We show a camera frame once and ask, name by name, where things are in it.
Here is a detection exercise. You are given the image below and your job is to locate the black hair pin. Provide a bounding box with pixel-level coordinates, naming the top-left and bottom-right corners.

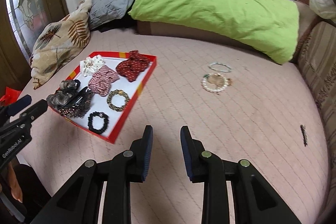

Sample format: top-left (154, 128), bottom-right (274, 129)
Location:
top-left (300, 124), bottom-right (307, 147)

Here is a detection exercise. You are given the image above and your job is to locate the white crumpled cloth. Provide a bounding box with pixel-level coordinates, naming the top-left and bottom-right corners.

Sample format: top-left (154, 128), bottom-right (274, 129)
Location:
top-left (309, 0), bottom-right (336, 23)

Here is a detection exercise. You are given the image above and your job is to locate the pink plaid scrunchie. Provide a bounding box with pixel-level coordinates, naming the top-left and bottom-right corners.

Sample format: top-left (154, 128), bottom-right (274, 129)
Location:
top-left (88, 65), bottom-right (120, 97)

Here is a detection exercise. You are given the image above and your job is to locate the black beaded hair claw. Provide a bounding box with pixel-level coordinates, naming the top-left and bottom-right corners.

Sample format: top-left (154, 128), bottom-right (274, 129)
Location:
top-left (58, 86), bottom-right (94, 118)

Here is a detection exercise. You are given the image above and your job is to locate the stained glass door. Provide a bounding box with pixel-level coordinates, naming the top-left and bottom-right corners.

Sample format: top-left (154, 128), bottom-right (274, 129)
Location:
top-left (6, 0), bottom-right (50, 60)

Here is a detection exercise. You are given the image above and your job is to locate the grey black organza scrunchie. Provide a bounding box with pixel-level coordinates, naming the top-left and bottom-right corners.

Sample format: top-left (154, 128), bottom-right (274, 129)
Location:
top-left (46, 80), bottom-right (81, 109)

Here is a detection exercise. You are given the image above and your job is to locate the red polka dot scrunchie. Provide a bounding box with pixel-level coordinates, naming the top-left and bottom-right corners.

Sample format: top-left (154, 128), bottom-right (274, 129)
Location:
top-left (116, 50), bottom-right (150, 83)

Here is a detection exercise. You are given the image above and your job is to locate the red bag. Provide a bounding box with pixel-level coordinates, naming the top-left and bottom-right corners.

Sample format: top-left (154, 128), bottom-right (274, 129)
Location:
top-left (0, 87), bottom-right (21, 106)

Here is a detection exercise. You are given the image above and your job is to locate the striped beige cushion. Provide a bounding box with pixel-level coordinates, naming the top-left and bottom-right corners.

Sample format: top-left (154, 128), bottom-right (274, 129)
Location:
top-left (296, 20), bottom-right (336, 135)

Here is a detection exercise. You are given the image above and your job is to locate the black bead bracelet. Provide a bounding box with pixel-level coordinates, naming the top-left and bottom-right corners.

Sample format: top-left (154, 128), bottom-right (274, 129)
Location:
top-left (87, 111), bottom-right (109, 135)

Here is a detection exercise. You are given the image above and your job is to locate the leaf pattern beige pillow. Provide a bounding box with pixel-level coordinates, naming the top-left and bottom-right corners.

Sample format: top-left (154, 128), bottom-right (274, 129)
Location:
top-left (30, 0), bottom-right (92, 90)

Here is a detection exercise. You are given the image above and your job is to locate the left hand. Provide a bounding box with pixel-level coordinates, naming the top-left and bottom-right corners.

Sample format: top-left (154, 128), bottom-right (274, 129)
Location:
top-left (6, 162), bottom-right (23, 203)

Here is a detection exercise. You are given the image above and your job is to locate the green duvet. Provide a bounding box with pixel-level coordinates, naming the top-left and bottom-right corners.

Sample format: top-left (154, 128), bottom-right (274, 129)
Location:
top-left (130, 0), bottom-right (299, 64)

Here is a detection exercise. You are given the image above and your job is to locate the brown folded blanket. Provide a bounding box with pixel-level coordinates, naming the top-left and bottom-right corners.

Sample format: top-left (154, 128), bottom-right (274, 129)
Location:
top-left (137, 20), bottom-right (258, 53)

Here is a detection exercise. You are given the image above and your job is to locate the gold beaded bracelet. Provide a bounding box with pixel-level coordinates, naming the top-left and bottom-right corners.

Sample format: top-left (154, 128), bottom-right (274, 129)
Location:
top-left (106, 89), bottom-right (131, 113)

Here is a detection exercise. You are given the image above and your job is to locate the white floral scrunchie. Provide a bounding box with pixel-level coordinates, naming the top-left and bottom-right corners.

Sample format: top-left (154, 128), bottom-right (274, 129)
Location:
top-left (80, 55), bottom-right (105, 77)

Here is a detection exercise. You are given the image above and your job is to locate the pearl bracelet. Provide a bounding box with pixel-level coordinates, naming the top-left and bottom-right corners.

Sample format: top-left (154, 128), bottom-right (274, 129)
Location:
top-left (201, 73), bottom-right (233, 94)

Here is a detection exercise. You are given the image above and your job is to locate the red tray box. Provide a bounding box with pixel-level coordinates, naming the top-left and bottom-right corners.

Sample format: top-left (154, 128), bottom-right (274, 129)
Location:
top-left (63, 51), bottom-right (157, 143)

